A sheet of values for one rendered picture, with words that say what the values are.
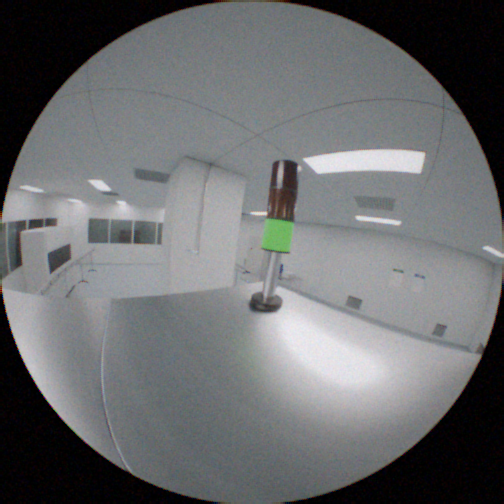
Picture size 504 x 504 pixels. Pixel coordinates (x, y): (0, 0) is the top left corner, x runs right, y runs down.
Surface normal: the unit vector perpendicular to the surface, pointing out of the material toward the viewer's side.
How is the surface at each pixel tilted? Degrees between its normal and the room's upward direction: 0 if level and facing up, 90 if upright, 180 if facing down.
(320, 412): 0
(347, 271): 90
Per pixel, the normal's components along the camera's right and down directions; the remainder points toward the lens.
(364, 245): -0.75, -0.01
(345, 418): 0.14, -0.98
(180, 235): 0.65, 0.19
